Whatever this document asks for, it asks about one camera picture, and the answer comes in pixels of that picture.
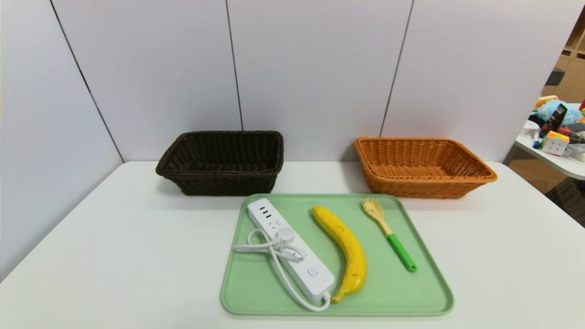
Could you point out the yellow banana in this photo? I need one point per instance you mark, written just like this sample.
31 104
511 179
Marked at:
349 251

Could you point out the dark brown wicker basket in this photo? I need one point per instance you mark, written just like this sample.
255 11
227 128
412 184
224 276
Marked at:
219 180

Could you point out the orange wicker basket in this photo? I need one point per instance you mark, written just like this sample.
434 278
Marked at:
411 185

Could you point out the light green plastic tray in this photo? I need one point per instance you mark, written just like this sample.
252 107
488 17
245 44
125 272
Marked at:
397 292

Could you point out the orange toy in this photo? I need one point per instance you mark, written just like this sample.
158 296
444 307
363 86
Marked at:
546 99

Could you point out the colourful puzzle cube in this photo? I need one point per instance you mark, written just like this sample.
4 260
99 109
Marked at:
555 144

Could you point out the blue plush toy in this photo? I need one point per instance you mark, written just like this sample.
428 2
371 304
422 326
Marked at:
550 109

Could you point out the black upright box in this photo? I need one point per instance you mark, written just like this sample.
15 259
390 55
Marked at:
557 118

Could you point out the white side table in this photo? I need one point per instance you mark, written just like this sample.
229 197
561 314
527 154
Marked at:
562 165

